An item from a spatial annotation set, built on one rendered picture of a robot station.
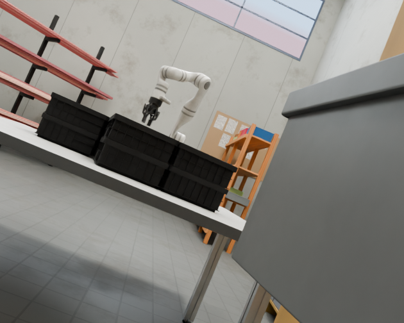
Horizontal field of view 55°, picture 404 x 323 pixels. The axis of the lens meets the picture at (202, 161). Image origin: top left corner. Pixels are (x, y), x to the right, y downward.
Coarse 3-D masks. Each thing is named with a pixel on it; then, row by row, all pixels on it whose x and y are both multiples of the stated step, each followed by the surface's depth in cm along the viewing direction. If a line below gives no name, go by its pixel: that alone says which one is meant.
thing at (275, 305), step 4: (272, 300) 329; (268, 304) 340; (272, 304) 322; (276, 304) 313; (280, 304) 305; (268, 308) 340; (272, 308) 340; (276, 308) 310; (268, 312) 340; (272, 312) 340; (276, 312) 303
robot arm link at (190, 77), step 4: (184, 72) 231; (188, 72) 235; (192, 72) 244; (196, 72) 247; (184, 76) 231; (188, 76) 234; (192, 76) 243; (196, 76) 247; (180, 80) 231; (184, 80) 233; (188, 80) 236; (192, 80) 246
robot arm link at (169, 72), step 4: (164, 68) 222; (168, 68) 221; (172, 68) 220; (176, 68) 224; (164, 72) 222; (168, 72) 220; (172, 72) 220; (176, 72) 223; (180, 72) 227; (164, 76) 223; (168, 76) 221; (172, 76) 221; (176, 76) 224; (180, 76) 228; (176, 80) 230
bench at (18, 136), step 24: (0, 120) 190; (24, 144) 128; (48, 144) 163; (72, 168) 130; (96, 168) 142; (120, 192) 131; (144, 192) 132; (192, 216) 134; (216, 216) 158; (216, 240) 234; (216, 264) 233; (192, 312) 232; (264, 312) 142
